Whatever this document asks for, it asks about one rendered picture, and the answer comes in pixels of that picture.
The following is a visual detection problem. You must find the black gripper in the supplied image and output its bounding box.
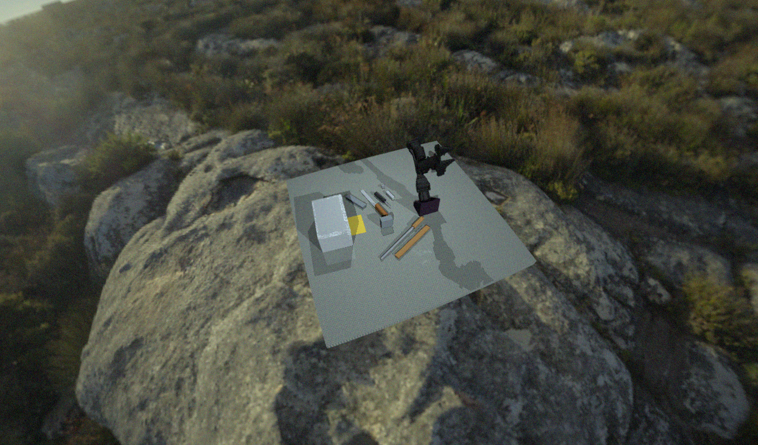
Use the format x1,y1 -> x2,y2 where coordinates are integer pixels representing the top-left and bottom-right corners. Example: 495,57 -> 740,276
425,144 -> 454,175

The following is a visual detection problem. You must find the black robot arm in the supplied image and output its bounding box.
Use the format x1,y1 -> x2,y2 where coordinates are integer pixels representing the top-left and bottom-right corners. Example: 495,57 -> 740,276
406,140 -> 431,201

